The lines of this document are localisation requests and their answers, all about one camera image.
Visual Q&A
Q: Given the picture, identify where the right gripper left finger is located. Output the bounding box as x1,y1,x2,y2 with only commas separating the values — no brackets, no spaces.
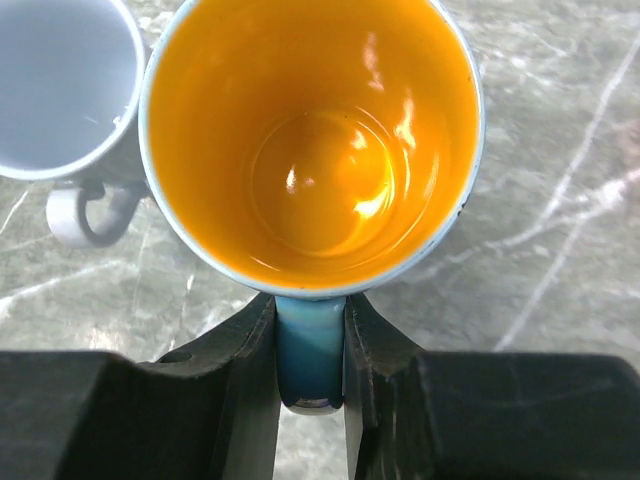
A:
1,294,280,479

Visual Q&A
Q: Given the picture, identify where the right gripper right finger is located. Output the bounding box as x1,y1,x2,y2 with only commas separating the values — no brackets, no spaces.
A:
344,294,639,479

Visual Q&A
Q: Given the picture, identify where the blue mug orange inside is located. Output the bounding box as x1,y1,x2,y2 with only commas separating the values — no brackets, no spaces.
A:
139,1,485,415

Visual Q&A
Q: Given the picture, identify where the white grey mug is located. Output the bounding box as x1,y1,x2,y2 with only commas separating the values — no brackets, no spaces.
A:
1,0,150,248

